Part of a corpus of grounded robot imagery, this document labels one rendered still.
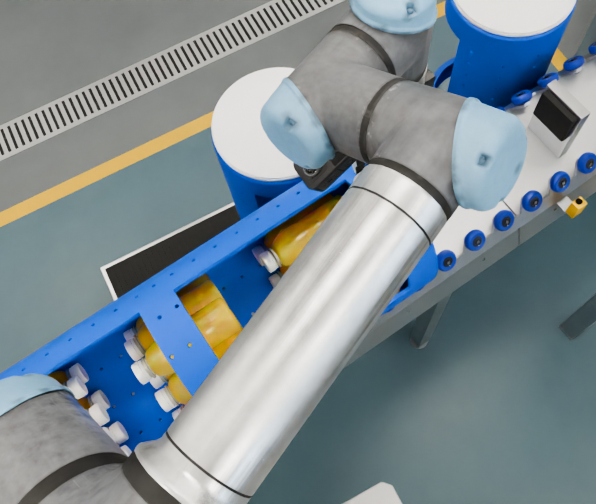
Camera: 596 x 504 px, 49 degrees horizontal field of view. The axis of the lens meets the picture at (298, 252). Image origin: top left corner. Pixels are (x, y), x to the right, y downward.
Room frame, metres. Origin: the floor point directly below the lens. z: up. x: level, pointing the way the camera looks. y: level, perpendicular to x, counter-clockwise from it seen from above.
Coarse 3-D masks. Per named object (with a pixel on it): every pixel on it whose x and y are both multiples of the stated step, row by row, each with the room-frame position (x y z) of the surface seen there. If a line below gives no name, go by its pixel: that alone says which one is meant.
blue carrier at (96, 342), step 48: (288, 192) 0.53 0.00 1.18; (336, 192) 0.58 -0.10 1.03; (240, 240) 0.44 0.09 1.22; (144, 288) 0.40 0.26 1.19; (240, 288) 0.44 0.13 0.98; (96, 336) 0.32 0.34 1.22; (192, 336) 0.29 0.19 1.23; (96, 384) 0.30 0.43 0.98; (144, 384) 0.29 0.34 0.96; (192, 384) 0.22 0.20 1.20; (144, 432) 0.20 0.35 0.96
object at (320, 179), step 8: (336, 152) 0.37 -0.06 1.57; (328, 160) 0.36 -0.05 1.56; (336, 160) 0.36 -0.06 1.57; (344, 160) 0.35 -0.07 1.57; (352, 160) 0.36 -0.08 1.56; (296, 168) 0.37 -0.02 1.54; (304, 168) 0.36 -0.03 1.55; (320, 168) 0.36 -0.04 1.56; (328, 168) 0.35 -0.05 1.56; (336, 168) 0.35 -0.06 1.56; (344, 168) 0.35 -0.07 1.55; (304, 176) 0.36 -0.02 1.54; (312, 176) 0.35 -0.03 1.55; (320, 176) 0.35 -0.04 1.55; (328, 176) 0.35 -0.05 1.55; (336, 176) 0.35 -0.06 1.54; (312, 184) 0.34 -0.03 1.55; (320, 184) 0.34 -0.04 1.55; (328, 184) 0.35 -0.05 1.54
